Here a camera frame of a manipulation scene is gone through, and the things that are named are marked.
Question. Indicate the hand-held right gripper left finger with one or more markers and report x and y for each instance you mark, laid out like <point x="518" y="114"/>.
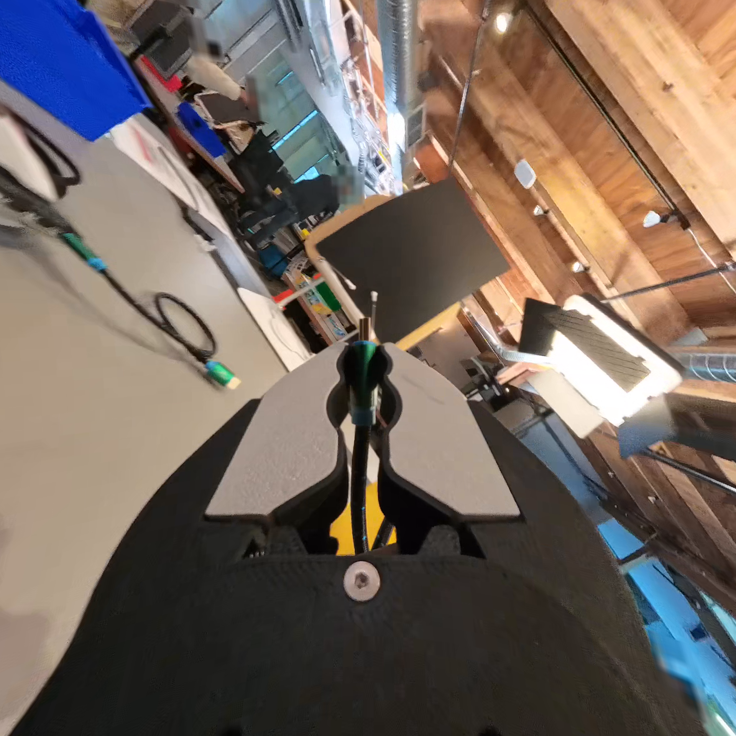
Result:
<point x="276" y="454"/>

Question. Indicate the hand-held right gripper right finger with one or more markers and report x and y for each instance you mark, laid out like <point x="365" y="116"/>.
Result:
<point x="454" y="454"/>

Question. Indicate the yellow plastic bin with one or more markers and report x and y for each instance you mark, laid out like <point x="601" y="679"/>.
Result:
<point x="351" y="532"/>

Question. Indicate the colourful toy boxes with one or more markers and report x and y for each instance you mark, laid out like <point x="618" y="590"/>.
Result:
<point x="322" y="313"/>

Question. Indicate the small blue plastic bin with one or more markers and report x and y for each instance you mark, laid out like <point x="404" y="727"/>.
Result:
<point x="201" y="129"/>

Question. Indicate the white studio light panel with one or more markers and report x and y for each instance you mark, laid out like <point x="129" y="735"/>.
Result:
<point x="615" y="368"/>

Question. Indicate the wood-framed black panel stand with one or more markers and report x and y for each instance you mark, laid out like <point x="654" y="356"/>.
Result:
<point x="414" y="253"/>

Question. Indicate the white ceiling access point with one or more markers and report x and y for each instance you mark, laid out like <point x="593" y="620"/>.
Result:
<point x="524" y="173"/>

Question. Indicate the silver ceiling duct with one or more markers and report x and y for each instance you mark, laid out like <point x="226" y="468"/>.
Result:
<point x="710" y="365"/>

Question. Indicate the silver duct with vent grille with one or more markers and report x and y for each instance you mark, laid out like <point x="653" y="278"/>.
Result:
<point x="397" y="52"/>

